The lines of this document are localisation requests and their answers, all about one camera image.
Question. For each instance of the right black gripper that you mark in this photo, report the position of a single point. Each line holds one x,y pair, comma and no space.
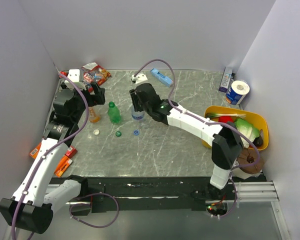
134,98

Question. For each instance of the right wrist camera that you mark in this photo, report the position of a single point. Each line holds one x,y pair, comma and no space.
139,79

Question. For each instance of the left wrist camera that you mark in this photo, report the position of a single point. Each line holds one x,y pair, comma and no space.
76,76

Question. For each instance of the green plastic bottle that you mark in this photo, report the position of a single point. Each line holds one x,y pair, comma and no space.
113,113

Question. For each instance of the orange tea bottle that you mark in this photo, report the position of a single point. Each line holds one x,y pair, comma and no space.
94,116

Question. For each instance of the white bottle cap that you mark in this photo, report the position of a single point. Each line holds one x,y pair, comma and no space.
96,132

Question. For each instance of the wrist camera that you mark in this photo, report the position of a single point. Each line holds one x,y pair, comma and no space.
139,79
76,76

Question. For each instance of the dark eggplant toy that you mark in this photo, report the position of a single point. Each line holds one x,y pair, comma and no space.
258,141

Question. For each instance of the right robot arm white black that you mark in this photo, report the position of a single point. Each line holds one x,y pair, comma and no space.
224,139

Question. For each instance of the orange red battery pack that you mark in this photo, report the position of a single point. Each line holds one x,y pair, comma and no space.
34,153

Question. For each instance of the green bottle cap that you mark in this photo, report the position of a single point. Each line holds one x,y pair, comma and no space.
118,133

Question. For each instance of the toilet paper roll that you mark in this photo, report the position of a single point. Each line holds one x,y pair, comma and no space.
237,92

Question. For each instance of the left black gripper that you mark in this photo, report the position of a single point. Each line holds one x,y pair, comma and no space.
97,98

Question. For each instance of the orange utility knife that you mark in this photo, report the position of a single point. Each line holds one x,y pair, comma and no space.
65,161

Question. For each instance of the red pepper toy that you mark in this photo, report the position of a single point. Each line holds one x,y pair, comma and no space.
226,119

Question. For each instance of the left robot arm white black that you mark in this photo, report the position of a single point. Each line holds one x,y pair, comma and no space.
30,208

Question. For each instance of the yellow plastic basket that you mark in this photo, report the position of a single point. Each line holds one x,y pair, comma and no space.
253,118

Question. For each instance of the red candy bag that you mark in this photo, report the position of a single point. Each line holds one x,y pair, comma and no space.
93,73

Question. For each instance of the clear blue water bottle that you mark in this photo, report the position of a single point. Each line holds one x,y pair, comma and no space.
137,115

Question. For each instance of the green cabbage toy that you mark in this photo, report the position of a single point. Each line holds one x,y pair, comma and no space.
247,129

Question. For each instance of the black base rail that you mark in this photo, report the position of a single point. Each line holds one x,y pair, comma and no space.
151,193

